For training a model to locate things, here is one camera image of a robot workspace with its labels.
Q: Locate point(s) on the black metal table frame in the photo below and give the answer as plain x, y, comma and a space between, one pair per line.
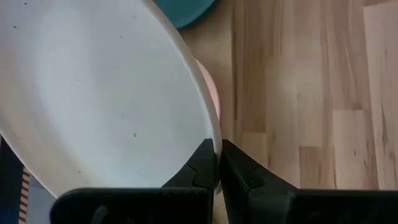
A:
9, 193

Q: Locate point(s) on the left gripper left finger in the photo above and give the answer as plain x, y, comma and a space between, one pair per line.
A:
140, 205

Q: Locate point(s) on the striped hazard floor tape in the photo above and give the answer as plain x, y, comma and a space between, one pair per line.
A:
25, 199

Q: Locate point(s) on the pink plate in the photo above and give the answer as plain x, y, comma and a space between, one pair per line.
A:
214, 93

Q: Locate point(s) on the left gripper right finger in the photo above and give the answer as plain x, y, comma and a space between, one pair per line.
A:
280, 205

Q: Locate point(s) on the dark teal plate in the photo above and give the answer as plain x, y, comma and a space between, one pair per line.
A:
183, 12

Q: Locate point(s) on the white plate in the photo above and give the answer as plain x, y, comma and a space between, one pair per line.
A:
93, 93

